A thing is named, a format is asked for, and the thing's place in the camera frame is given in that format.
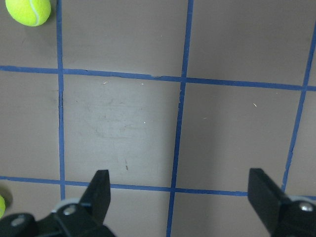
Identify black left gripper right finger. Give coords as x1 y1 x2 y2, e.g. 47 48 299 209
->
247 168 316 237

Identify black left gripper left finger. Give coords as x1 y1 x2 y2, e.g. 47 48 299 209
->
0 170 115 237

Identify tennis ball far inner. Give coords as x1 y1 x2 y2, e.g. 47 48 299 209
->
0 196 6 218

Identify tennis ball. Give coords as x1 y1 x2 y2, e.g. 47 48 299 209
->
5 0 51 27
0 196 6 218

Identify tennis ball far outer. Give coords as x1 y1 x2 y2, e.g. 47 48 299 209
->
5 0 51 27

